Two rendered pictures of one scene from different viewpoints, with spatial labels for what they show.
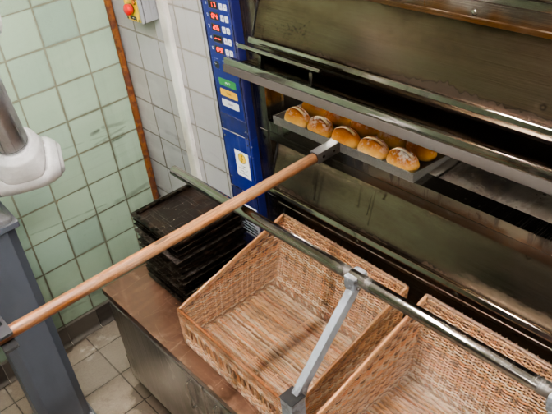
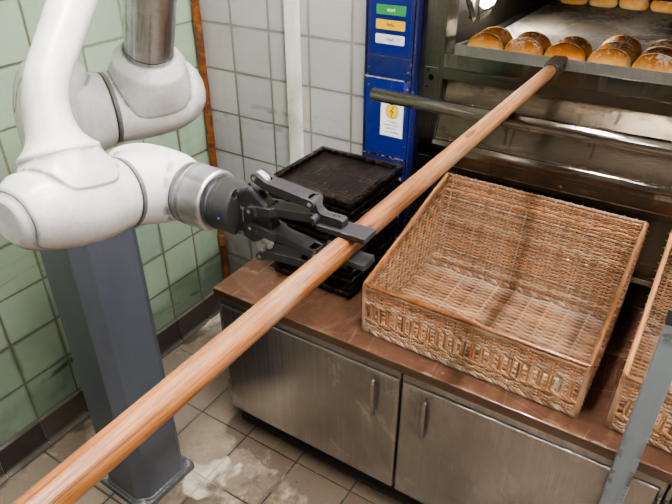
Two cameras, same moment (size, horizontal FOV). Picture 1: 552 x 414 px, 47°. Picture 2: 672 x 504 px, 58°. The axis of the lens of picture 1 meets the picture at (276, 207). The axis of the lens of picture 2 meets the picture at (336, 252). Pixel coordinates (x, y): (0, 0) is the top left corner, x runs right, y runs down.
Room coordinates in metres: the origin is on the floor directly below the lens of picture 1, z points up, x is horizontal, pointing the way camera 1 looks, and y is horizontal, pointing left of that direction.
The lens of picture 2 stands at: (0.39, 0.83, 1.58)
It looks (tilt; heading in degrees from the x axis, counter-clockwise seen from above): 32 degrees down; 340
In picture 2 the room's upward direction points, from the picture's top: straight up
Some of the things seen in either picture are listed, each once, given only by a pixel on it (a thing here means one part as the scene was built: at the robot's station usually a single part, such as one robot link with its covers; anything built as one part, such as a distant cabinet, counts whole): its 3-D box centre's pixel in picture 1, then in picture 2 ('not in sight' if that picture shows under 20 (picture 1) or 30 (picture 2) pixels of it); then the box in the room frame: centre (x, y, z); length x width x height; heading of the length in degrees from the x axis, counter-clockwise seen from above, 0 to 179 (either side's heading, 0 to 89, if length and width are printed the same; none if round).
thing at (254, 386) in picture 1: (288, 315); (502, 277); (1.43, 0.00, 0.72); 0.56 x 0.49 x 0.28; 37
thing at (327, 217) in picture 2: not in sight; (327, 211); (1.01, 0.61, 1.23); 0.05 x 0.01 x 0.03; 38
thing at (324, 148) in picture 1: (324, 151); (555, 66); (1.58, -0.16, 1.20); 0.09 x 0.04 x 0.03; 128
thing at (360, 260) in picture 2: (6, 340); (345, 255); (0.99, 0.60, 1.18); 0.07 x 0.03 x 0.01; 38
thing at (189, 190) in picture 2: not in sight; (207, 197); (1.17, 0.74, 1.20); 0.09 x 0.06 x 0.09; 128
